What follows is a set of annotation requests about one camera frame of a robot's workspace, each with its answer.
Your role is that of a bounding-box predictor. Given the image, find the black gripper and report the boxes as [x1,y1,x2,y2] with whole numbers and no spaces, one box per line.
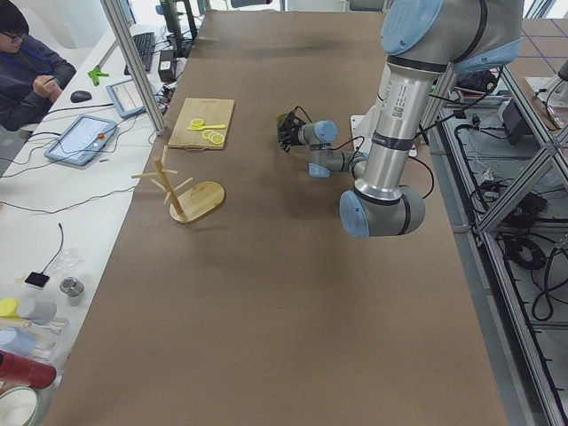
[280,122,303,153]

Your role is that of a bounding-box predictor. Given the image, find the dark green mug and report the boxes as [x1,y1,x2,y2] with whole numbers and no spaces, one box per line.
[277,114,289,143]

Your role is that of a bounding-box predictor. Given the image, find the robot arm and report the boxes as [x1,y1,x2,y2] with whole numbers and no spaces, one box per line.
[277,1,523,238]

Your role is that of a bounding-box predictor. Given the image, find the wooden cup rack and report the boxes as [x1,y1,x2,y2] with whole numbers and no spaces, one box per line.
[131,146,225,224]

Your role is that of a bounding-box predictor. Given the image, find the small steel cup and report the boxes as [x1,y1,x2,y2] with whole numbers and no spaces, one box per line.
[59,276,84,306]

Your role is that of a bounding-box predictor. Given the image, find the grey cup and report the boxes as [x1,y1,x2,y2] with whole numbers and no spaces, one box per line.
[16,298,57,325]

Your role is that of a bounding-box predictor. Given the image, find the yellow cup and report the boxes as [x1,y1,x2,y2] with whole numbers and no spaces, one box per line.
[0,297,20,319]

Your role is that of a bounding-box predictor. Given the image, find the light blue cup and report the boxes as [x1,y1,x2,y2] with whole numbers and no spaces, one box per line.
[0,327,36,357]

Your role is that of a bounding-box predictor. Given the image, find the lemon slice front left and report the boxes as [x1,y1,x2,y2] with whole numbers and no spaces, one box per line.
[189,118,204,129]

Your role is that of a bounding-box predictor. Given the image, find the bamboo cutting board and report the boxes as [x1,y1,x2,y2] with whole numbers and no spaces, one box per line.
[168,98,235,150]

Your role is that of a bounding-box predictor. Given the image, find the black power adapter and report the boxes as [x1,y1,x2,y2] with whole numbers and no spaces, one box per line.
[158,49,178,83]

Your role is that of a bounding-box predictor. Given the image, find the far teach pendant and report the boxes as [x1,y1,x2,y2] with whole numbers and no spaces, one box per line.
[106,77,146,119]

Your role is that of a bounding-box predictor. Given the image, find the teach pendant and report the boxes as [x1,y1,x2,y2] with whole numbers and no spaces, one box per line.
[106,77,146,119]
[44,114,118,167]

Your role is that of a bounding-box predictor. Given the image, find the black keyboard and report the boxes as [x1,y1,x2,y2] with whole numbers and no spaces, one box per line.
[132,32,155,73]

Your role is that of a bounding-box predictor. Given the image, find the near teach pendant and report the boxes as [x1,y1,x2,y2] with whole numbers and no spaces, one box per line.
[44,114,118,167]

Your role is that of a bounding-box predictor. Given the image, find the green plastic clamp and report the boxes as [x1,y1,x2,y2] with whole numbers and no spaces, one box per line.
[88,66,109,86]

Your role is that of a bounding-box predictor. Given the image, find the black computer mouse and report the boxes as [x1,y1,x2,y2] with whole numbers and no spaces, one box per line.
[70,90,92,103]

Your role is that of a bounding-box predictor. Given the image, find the clear plastic bag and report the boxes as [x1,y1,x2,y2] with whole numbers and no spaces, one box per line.
[49,248,84,278]

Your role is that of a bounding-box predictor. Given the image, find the seated person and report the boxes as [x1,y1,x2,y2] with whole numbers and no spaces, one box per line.
[1,1,76,131]

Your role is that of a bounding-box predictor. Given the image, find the small black square pad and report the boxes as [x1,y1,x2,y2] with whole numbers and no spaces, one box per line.
[24,272,50,288]

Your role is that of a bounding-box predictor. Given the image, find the green rimmed white bowl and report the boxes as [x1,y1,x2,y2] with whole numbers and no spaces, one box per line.
[1,387,39,426]

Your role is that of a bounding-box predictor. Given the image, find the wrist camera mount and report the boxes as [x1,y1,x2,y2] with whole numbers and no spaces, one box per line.
[285,106,312,128]

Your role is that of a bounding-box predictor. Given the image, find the white camera mast base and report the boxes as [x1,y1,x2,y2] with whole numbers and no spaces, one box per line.
[351,99,422,154]

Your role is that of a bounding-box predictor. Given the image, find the aluminium frame post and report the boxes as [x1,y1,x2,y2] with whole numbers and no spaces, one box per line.
[100,0,166,136]

